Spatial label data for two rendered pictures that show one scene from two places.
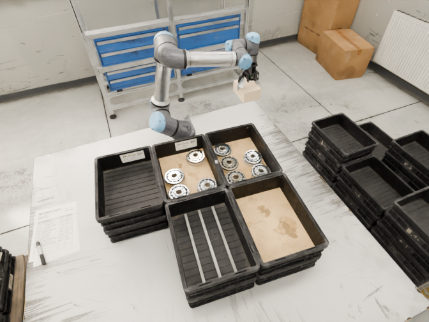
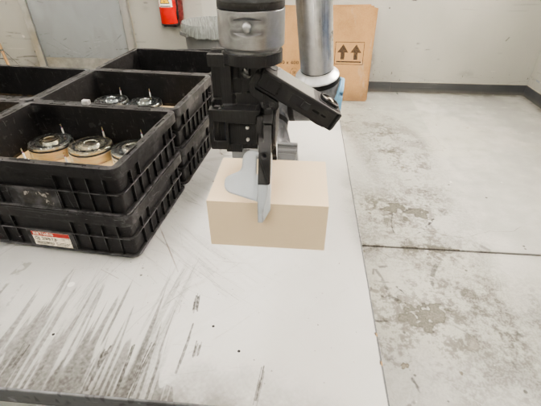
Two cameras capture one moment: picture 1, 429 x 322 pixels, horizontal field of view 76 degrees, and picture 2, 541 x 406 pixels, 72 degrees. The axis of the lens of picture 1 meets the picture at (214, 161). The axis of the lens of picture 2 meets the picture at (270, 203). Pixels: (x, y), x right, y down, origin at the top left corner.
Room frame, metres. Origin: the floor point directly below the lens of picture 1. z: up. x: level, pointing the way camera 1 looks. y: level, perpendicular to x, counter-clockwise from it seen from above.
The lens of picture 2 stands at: (1.75, -0.64, 1.27)
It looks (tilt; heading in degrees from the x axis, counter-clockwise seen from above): 35 degrees down; 116
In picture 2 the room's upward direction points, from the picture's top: straight up
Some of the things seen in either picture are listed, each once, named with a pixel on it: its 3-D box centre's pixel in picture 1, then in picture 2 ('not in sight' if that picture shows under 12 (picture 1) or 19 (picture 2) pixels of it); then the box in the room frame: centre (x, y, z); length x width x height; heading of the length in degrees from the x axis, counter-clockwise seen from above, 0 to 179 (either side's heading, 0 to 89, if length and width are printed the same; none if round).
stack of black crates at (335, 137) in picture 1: (334, 153); not in sight; (1.51, -0.97, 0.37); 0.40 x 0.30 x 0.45; 21
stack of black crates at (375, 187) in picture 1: (369, 194); not in sight; (1.14, -1.12, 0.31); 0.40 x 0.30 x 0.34; 21
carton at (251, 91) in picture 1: (246, 89); (270, 200); (1.55, -0.23, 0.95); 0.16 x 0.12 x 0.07; 21
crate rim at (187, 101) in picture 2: (186, 165); (130, 90); (0.93, 0.14, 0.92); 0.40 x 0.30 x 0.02; 16
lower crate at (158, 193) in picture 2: not in sight; (86, 193); (1.01, -0.14, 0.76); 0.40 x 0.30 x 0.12; 16
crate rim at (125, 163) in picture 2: (240, 152); (66, 134); (1.01, -0.14, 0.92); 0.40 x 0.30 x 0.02; 16
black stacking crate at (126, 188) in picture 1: (129, 186); (171, 77); (0.84, 0.43, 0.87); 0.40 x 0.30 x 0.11; 16
